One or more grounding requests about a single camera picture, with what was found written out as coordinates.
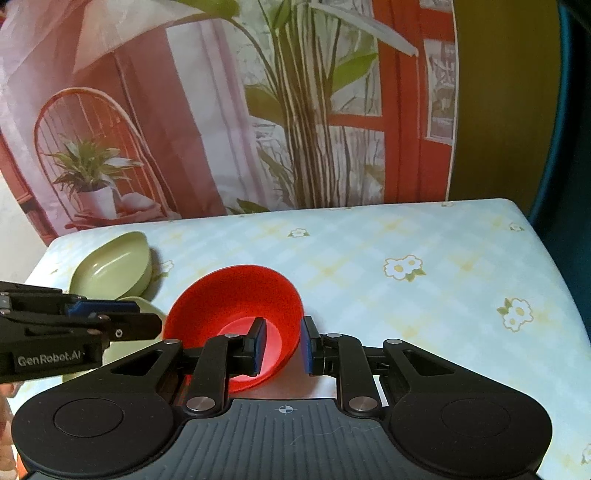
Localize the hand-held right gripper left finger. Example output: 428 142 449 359
112 318 269 416

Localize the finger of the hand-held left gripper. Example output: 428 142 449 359
0 279 139 320
0 313 164 343

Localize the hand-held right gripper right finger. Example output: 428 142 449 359
300 316 459 418

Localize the pale green bowl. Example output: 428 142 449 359
62 296 168 384

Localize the olive green bowl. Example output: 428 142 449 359
69 232 153 302

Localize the red plastic bowl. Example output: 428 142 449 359
164 264 305 394

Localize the floral checked tablecloth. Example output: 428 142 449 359
23 198 591 480

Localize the printed plant backdrop cloth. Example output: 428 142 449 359
0 0 461 247

